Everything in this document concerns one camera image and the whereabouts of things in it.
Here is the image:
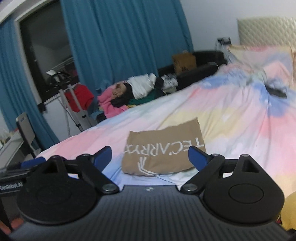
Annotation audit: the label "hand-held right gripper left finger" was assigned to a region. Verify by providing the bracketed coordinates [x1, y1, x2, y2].
[35, 146, 120, 195]

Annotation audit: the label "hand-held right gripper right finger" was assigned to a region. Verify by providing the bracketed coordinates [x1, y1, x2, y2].
[180, 146, 266, 195]

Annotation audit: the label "tan polo shirt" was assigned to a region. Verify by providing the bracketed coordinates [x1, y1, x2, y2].
[122, 117, 205, 177]

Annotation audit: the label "pink clothes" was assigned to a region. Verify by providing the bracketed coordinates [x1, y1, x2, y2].
[97, 88, 129, 119]

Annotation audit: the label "white dressing table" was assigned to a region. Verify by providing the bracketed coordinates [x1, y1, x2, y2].
[0, 130, 26, 168]

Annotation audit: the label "grey backed chair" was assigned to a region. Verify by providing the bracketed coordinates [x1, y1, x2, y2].
[15, 112, 39, 158]

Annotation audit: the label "white cabinet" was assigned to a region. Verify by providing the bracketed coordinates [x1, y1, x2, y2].
[38, 96, 82, 142]

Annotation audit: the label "garment steamer stand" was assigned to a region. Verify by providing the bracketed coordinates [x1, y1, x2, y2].
[46, 69, 92, 133]

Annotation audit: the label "black garment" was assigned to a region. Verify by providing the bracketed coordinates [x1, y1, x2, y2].
[110, 83, 139, 108]

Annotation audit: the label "red garment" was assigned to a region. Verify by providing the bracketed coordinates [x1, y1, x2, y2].
[64, 84, 96, 112]

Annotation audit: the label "crumpled tan garment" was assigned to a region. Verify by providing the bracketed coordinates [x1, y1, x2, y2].
[113, 82, 127, 98]

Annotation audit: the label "narrow blue curtain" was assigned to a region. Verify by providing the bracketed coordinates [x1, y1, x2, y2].
[0, 20, 60, 144]

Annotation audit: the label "green garment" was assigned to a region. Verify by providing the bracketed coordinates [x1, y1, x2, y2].
[128, 89, 167, 106]

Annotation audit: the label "white patterned cloth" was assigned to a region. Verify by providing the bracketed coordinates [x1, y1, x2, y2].
[160, 74, 179, 93]

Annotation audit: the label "black sofa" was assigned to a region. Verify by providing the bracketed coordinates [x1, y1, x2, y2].
[157, 50, 227, 91]

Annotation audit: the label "brown paper bag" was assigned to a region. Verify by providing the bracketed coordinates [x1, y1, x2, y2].
[171, 52, 197, 75]

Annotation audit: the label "small dark object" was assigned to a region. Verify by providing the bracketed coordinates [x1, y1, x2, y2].
[265, 84, 287, 98]

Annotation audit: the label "white drying rack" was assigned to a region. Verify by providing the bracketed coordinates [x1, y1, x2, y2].
[55, 56, 76, 68]

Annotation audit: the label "yellow cloth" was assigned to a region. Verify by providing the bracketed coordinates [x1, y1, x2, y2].
[280, 194, 296, 231]

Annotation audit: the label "dark window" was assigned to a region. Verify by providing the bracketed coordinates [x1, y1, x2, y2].
[14, 0, 80, 105]

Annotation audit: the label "wide blue curtain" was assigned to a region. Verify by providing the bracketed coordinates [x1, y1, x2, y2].
[59, 0, 195, 93]

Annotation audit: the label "pastel pillow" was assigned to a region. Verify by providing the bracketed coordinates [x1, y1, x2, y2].
[227, 44, 296, 82]

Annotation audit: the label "cream padded headboard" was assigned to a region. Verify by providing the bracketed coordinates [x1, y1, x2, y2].
[237, 16, 296, 47]

